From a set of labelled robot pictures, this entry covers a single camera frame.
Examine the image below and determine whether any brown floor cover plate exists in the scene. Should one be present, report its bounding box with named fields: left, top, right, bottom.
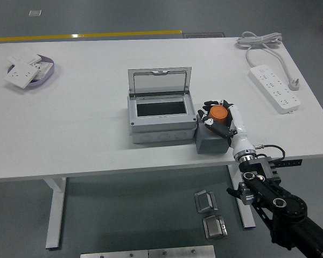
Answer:
left=183, top=32, right=226, bottom=39

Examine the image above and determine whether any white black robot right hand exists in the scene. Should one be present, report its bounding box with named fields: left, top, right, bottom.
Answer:
left=198, top=99, right=256, bottom=160

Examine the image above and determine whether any orange cylinder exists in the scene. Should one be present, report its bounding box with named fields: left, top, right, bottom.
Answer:
left=207, top=105, right=230, bottom=133

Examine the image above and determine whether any black table control panel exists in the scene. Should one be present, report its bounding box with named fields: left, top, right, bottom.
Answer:
left=274, top=159, right=303, bottom=168

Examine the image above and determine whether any grey cube with round hole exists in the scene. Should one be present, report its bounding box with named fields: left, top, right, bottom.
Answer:
left=195, top=114, right=231, bottom=155

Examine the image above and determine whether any white table leg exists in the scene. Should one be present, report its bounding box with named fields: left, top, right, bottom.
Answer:
left=228, top=164, right=256, bottom=230
left=43, top=177, right=68, bottom=249

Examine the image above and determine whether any open metal floor block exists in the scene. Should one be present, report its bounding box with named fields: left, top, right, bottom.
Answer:
left=194, top=189, right=219, bottom=214

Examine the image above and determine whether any small printed socket plate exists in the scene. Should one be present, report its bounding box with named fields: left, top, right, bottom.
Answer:
left=32, top=61, right=54, bottom=81

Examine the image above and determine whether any white wall switch plate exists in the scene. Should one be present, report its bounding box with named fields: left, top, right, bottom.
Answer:
left=7, top=53, right=43, bottom=66

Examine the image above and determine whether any purple oval tray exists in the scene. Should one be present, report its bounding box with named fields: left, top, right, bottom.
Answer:
left=6, top=55, right=56, bottom=88

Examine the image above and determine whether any metal base plate with screws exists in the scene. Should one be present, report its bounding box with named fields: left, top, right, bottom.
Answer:
left=148, top=245, right=216, bottom=258

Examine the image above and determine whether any grey junction box with lid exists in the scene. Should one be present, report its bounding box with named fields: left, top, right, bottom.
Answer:
left=127, top=67, right=198, bottom=144

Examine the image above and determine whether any long metal base plate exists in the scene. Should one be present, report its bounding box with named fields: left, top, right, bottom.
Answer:
left=80, top=249, right=149, bottom=258

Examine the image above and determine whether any yellow floor tape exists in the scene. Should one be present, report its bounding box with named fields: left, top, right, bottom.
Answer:
left=0, top=30, right=183, bottom=42

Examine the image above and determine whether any large white wall socket plate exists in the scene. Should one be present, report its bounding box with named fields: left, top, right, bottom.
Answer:
left=4, top=61, right=40, bottom=89

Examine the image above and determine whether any white power strip with cord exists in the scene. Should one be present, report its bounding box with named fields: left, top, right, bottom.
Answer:
left=236, top=31, right=302, bottom=116

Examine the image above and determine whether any closed metal floor block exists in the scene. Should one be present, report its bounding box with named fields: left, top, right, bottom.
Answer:
left=202, top=214, right=229, bottom=240

